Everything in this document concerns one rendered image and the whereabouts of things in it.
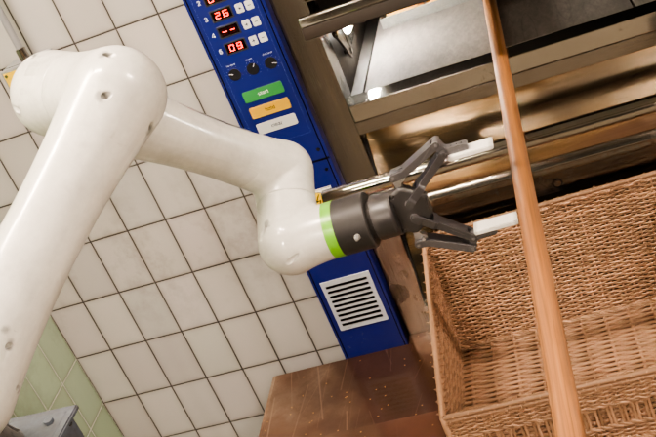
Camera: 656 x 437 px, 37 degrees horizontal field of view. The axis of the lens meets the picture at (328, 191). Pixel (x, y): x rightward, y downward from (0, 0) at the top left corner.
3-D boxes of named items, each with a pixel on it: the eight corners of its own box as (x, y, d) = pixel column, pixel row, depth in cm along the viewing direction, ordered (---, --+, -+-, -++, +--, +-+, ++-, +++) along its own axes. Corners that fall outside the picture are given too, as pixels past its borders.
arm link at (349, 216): (347, 268, 153) (326, 220, 149) (352, 231, 163) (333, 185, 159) (383, 258, 151) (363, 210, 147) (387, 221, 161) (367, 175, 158)
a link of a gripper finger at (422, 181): (412, 199, 154) (404, 195, 154) (448, 144, 149) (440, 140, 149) (412, 212, 151) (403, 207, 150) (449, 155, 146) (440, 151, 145)
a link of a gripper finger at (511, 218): (473, 231, 152) (474, 235, 152) (517, 219, 150) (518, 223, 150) (472, 222, 155) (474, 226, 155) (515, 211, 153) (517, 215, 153)
